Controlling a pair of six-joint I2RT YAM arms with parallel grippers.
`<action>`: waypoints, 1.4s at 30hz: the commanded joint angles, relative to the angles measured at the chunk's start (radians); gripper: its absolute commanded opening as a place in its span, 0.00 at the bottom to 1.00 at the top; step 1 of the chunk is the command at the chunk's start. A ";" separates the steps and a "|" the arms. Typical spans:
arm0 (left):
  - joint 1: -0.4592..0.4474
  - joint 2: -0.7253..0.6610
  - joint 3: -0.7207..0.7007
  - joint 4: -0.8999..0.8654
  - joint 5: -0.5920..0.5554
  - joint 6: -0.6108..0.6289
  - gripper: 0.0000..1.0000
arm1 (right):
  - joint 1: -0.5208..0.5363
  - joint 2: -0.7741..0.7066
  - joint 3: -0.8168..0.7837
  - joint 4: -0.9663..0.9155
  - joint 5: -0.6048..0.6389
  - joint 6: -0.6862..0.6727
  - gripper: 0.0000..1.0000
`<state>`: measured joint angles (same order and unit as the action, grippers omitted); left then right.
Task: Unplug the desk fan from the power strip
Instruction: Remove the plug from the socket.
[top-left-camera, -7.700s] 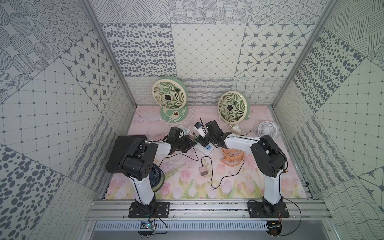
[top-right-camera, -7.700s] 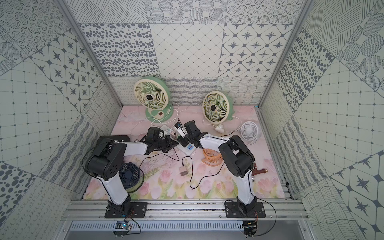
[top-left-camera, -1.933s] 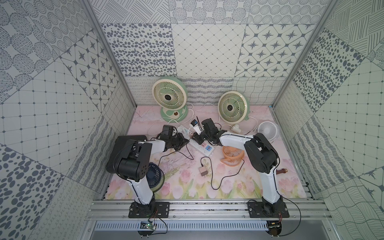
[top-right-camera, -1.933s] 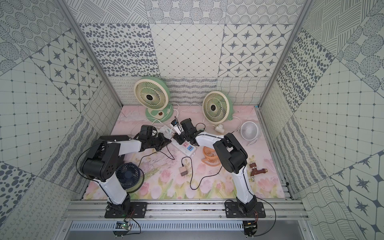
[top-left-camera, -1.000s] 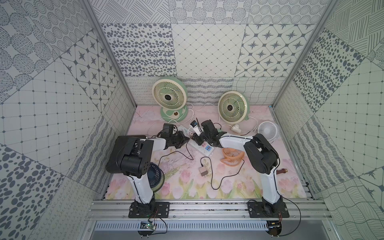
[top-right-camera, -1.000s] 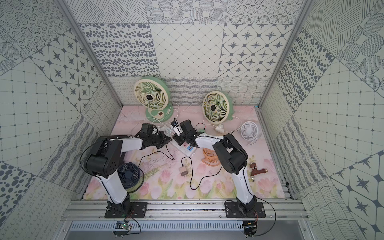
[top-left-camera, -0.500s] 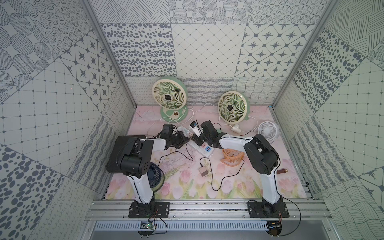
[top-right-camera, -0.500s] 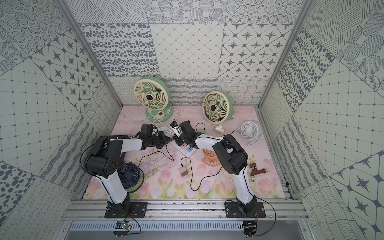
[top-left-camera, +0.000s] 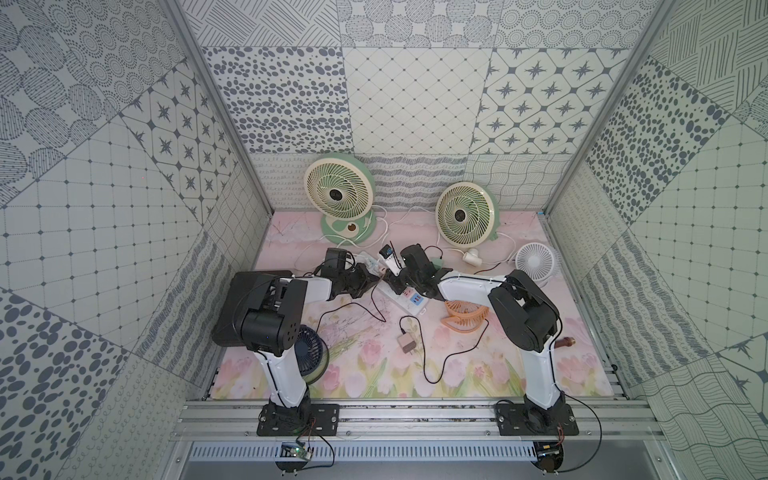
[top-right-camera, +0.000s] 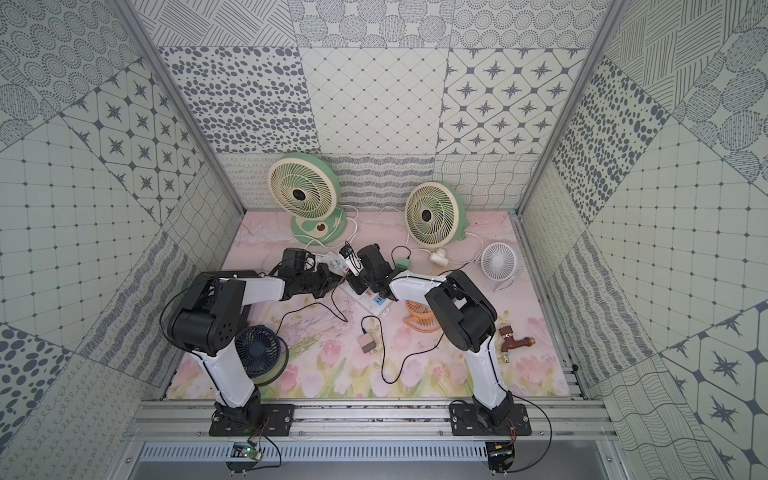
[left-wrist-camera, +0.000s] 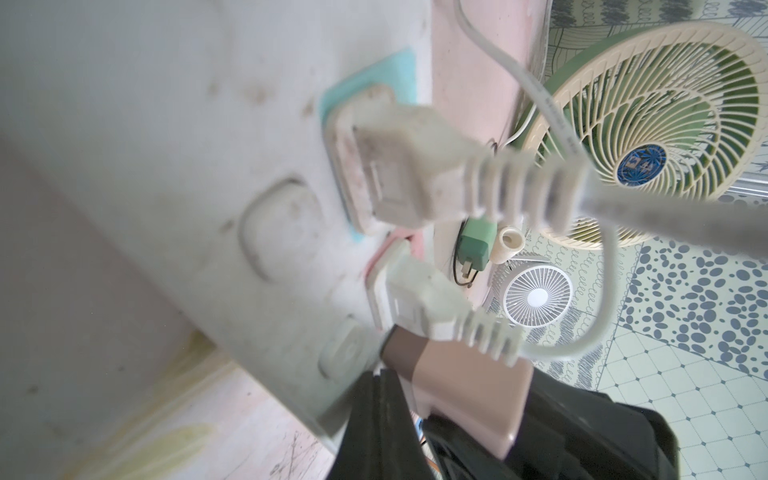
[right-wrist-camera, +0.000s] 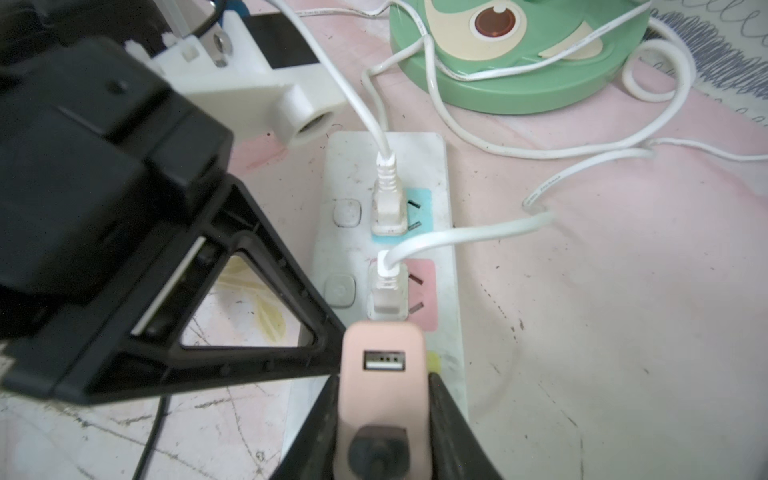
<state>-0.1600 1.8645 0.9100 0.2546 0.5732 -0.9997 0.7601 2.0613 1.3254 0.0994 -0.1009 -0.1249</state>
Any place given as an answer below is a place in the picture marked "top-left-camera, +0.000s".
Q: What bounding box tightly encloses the white power strip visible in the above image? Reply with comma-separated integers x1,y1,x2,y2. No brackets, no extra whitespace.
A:
354,252,429,316

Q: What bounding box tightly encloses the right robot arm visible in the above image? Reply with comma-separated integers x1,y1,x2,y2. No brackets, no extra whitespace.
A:
380,244,566,427

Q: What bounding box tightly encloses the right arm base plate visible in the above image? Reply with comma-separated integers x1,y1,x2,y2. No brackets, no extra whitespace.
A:
494,400,579,437

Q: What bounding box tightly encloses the orange small fan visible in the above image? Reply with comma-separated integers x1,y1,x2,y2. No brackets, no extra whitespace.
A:
441,301,489,333

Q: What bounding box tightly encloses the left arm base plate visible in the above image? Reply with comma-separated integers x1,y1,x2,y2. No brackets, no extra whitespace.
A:
256,402,340,437

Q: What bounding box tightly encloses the black cable of orange fan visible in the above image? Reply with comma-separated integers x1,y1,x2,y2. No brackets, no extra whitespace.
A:
399,314,491,385

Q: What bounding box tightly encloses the dark blue small fan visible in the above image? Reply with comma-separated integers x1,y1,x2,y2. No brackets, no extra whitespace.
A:
294,325,330,385

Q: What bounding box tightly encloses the white fan handle knob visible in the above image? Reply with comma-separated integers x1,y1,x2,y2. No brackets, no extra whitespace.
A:
462,248,483,267

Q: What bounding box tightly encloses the black tablet pad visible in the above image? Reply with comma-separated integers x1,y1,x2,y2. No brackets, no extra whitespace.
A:
211,270,293,348

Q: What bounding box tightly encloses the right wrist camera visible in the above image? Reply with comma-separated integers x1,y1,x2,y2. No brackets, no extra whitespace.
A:
379,244,402,276

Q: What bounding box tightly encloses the white cable of left fan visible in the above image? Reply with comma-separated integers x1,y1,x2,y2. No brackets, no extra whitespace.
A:
323,203,439,256

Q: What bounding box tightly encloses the black cable of blue fan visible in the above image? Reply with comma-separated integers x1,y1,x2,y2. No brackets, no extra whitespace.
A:
316,281,388,337

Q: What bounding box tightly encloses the floral pink table mat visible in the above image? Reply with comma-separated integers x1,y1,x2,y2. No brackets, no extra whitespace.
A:
210,210,614,400

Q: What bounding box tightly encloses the left green cream desk fan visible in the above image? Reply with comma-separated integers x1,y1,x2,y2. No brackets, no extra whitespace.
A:
303,153,377,245

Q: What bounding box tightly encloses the green cream desk fan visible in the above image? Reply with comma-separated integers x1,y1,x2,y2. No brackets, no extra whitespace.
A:
303,153,377,245
435,181,500,248

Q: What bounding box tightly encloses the black cable of white fan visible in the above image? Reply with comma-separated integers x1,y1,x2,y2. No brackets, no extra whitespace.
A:
422,244,505,276

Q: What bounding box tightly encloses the right green cream desk fan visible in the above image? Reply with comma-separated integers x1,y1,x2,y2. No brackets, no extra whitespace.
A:
435,181,500,248

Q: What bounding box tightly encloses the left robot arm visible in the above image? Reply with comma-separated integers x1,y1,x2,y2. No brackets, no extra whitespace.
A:
212,248,380,418

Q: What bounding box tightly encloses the small white fan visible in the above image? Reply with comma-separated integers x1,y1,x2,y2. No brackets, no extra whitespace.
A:
514,242,560,284

